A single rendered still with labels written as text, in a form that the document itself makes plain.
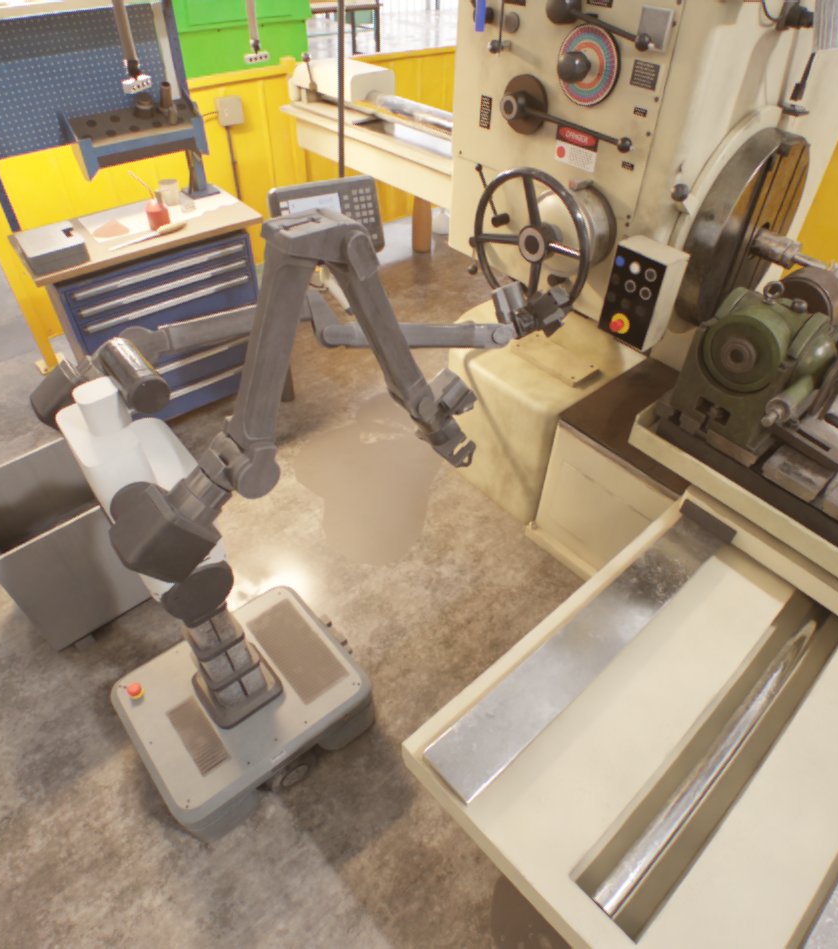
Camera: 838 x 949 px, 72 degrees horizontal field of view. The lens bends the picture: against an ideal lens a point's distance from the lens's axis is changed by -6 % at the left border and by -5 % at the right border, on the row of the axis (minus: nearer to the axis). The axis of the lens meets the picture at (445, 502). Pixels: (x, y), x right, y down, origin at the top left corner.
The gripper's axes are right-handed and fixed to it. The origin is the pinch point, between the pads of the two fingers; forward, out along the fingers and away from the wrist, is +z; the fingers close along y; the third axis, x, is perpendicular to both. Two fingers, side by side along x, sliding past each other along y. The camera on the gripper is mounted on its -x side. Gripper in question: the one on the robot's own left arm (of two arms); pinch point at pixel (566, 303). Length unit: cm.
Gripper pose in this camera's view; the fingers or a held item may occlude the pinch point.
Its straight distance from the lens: 161.6
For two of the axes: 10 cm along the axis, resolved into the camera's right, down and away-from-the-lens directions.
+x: -4.1, 2.7, 8.7
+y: -5.5, -8.4, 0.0
